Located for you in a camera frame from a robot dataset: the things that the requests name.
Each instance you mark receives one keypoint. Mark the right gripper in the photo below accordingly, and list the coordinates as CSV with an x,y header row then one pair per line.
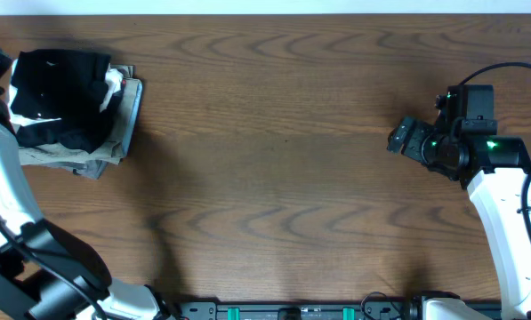
x,y
412,148

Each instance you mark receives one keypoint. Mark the black t-shirt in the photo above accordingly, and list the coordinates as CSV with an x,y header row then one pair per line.
x,y
100,59

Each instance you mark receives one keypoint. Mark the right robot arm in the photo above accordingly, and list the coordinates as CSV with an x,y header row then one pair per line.
x,y
496,173

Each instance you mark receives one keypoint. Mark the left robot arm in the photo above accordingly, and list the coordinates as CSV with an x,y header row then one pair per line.
x,y
45,272

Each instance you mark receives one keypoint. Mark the beige folded garment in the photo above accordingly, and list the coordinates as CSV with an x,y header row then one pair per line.
x,y
113,150

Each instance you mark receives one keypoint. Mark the black folded garment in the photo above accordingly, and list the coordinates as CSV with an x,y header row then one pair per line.
x,y
87,134

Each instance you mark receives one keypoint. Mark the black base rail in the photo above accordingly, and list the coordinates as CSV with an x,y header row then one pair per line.
x,y
372,309

